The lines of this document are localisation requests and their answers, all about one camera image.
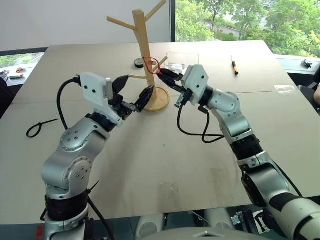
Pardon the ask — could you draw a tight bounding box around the clear tape strip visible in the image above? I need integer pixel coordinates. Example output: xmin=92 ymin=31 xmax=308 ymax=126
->
xmin=273 ymin=84 xmax=299 ymax=92

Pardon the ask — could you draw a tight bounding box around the wooden tree stand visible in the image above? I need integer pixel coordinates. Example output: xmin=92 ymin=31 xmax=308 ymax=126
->
xmin=106 ymin=0 xmax=172 ymax=113

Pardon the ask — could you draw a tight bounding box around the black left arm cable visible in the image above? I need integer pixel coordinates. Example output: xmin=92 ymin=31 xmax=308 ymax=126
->
xmin=56 ymin=77 xmax=81 ymax=131

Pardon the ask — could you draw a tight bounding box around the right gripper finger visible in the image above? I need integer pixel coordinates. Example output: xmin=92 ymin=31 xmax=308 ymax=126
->
xmin=159 ymin=76 xmax=186 ymax=93
xmin=159 ymin=69 xmax=183 ymax=82

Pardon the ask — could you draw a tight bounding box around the black chair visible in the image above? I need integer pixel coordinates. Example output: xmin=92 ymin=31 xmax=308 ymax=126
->
xmin=296 ymin=81 xmax=320 ymax=115

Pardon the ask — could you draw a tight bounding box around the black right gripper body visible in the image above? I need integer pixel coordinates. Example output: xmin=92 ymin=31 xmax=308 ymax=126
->
xmin=174 ymin=87 xmax=194 ymax=109

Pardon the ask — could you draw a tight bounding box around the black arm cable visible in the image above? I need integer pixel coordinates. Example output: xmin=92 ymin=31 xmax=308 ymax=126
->
xmin=176 ymin=103 xmax=225 ymax=144
xmin=56 ymin=77 xmax=81 ymax=131

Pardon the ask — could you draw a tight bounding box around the red hair tie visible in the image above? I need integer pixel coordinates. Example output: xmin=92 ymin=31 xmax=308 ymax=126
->
xmin=142 ymin=56 xmax=167 ymax=77

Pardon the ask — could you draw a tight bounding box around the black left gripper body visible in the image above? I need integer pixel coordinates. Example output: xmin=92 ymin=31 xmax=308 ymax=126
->
xmin=108 ymin=94 xmax=138 ymax=121

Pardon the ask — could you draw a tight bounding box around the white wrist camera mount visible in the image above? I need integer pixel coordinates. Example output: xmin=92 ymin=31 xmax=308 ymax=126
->
xmin=180 ymin=64 xmax=210 ymax=105
xmin=75 ymin=71 xmax=125 ymax=128

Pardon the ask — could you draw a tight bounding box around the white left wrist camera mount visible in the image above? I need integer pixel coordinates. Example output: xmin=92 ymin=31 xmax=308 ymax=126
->
xmin=75 ymin=71 xmax=125 ymax=128

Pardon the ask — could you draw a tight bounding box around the black zip tie loop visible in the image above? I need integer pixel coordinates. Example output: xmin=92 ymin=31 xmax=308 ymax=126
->
xmin=25 ymin=118 xmax=60 ymax=138

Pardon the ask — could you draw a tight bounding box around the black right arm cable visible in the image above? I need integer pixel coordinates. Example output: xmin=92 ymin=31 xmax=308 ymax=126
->
xmin=176 ymin=103 xmax=225 ymax=144

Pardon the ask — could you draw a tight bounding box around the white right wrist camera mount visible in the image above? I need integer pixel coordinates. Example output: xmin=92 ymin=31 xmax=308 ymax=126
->
xmin=180 ymin=64 xmax=210 ymax=105

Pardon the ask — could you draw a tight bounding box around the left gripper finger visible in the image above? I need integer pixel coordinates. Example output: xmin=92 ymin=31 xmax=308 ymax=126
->
xmin=135 ymin=85 xmax=154 ymax=113
xmin=112 ymin=75 xmax=130 ymax=97

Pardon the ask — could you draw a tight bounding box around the silver robot torso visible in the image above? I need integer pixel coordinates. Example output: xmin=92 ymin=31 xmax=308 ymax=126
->
xmin=136 ymin=208 xmax=272 ymax=240

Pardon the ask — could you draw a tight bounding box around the orange black marker pen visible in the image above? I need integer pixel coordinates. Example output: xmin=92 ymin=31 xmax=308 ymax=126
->
xmin=230 ymin=55 xmax=240 ymax=77

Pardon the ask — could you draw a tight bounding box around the clear plastic box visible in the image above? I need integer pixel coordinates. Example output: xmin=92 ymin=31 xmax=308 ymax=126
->
xmin=165 ymin=51 xmax=201 ymax=73

